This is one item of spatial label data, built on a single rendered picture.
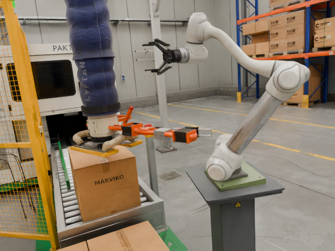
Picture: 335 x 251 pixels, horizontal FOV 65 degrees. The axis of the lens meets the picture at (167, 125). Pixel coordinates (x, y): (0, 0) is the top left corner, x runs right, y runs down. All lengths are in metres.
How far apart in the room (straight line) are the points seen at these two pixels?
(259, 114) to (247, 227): 0.84
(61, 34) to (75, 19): 9.10
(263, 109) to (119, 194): 1.08
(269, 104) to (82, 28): 1.03
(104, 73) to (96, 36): 0.20
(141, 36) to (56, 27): 3.27
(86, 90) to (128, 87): 9.67
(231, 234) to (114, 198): 0.81
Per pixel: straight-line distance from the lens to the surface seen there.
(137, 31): 11.53
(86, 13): 1.51
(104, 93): 1.50
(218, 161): 1.50
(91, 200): 1.84
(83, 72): 1.53
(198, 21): 1.60
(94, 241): 1.77
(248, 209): 1.89
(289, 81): 1.33
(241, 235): 1.96
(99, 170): 1.78
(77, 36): 1.52
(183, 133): 1.16
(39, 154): 2.43
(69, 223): 2.05
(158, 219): 1.97
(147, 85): 11.52
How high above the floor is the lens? 1.51
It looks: 12 degrees down
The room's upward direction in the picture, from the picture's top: 5 degrees counter-clockwise
